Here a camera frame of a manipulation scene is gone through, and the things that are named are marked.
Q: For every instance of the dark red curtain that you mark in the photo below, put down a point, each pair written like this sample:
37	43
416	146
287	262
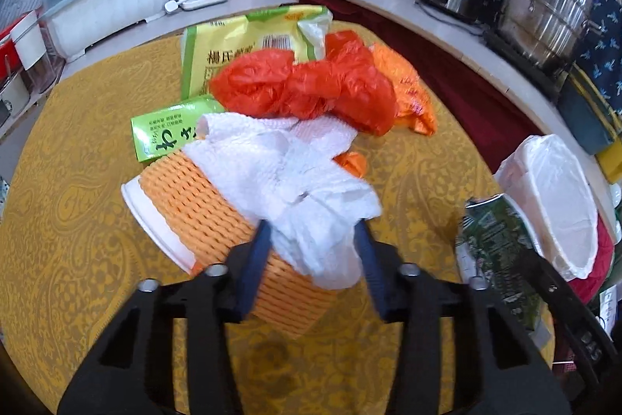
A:
461	94

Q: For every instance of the large steel steamer pot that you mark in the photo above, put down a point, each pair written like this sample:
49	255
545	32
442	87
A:
544	16

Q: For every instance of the yellow plastic basin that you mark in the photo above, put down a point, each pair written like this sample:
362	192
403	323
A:
600	96

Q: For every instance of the paper cup orange foam sleeve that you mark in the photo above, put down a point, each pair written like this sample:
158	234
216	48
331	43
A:
204	211

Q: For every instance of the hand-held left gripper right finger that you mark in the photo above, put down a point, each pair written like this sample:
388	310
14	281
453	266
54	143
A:
370	271

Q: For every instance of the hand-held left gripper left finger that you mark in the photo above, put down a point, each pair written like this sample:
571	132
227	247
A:
256	262

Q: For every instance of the dark green printed carton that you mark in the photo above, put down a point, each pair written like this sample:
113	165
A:
495	259

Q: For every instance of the green yellow snack bag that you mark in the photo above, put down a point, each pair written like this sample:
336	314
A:
228	40

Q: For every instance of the red plastic bag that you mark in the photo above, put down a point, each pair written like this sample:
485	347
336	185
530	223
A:
316	89

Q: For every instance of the white paper towel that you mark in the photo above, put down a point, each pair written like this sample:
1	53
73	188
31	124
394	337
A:
272	167

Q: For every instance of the small green carton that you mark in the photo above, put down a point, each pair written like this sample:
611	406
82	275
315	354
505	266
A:
160	130

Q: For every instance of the red fabric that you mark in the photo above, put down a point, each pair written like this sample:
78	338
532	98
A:
600	259

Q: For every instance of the golden patterned tablecloth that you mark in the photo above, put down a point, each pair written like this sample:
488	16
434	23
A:
73	201

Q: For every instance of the black induction cooker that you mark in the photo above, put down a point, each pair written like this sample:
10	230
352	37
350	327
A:
529	72

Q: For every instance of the stacked blue-yellow bowls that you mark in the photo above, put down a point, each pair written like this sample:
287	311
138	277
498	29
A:
583	118

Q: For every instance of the orange plastic bag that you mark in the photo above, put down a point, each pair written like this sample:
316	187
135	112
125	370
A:
410	94

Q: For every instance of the white power plug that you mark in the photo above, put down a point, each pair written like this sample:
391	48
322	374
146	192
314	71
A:
171	6

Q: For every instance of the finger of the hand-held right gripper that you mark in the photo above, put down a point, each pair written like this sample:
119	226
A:
546	283

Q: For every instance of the trash can white liner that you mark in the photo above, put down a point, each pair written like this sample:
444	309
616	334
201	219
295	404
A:
559	196

